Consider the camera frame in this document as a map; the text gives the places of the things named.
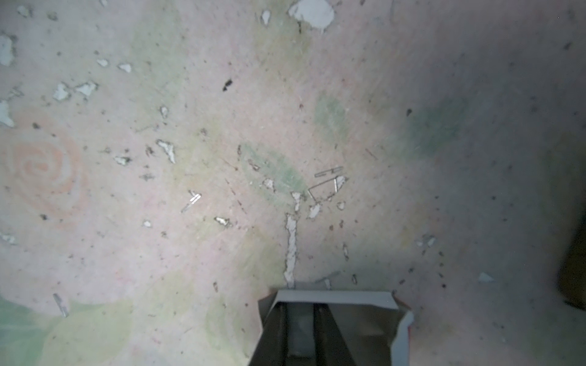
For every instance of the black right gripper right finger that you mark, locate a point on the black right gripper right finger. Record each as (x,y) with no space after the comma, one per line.
(330,346)

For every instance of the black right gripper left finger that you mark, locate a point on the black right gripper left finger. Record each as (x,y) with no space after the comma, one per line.
(272,347)

